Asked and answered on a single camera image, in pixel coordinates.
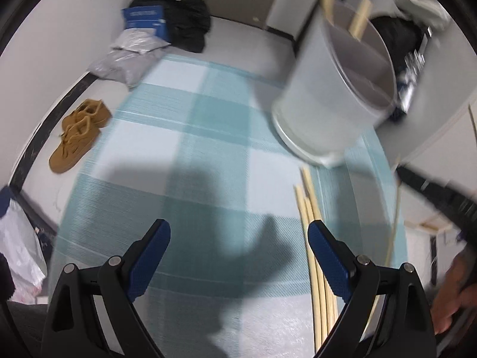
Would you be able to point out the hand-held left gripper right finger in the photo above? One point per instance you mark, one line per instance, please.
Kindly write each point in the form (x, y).
(329, 261)

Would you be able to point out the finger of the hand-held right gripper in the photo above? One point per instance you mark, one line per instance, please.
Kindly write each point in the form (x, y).
(421, 188)

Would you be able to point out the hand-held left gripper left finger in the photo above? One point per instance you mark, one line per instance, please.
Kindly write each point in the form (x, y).
(149, 257)

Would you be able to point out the bundle of wooden chopsticks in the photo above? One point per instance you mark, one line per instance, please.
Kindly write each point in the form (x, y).
(316, 291)

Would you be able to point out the translucent white utensil holder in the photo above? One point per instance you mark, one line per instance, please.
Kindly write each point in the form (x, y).
(316, 112)

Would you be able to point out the person's right hand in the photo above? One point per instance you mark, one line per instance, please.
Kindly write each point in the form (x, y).
(447, 294)

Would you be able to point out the teal checkered tablecloth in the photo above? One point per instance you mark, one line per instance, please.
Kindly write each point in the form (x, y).
(186, 138)

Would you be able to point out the white plastic bag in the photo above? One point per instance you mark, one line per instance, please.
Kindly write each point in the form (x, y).
(18, 242)

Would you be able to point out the tan suede shoe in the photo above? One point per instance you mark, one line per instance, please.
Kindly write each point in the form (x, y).
(70, 149)
(89, 113)

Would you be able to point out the dark grey cloth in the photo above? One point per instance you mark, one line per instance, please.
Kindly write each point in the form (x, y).
(22, 328)

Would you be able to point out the black fuzzy cloth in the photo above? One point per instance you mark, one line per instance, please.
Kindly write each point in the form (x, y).
(4, 276)

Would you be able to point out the black jacket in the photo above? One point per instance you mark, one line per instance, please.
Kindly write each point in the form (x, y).
(395, 41)

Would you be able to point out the white fabric bag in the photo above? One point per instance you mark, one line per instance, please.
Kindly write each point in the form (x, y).
(421, 3)

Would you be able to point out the grey plastic parcel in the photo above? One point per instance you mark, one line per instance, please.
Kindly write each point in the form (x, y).
(119, 67)

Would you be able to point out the white plastic parcel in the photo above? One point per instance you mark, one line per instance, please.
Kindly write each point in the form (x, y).
(138, 41)

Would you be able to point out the blue cardboard box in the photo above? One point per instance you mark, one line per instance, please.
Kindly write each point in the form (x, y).
(145, 16)

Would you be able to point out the black bag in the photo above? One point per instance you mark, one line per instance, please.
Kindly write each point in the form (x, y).
(186, 18)

